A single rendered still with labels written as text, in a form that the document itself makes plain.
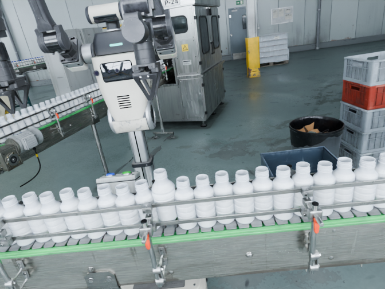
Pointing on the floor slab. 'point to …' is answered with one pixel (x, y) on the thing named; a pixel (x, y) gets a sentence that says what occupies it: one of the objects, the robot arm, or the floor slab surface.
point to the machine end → (193, 63)
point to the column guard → (252, 57)
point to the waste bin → (323, 122)
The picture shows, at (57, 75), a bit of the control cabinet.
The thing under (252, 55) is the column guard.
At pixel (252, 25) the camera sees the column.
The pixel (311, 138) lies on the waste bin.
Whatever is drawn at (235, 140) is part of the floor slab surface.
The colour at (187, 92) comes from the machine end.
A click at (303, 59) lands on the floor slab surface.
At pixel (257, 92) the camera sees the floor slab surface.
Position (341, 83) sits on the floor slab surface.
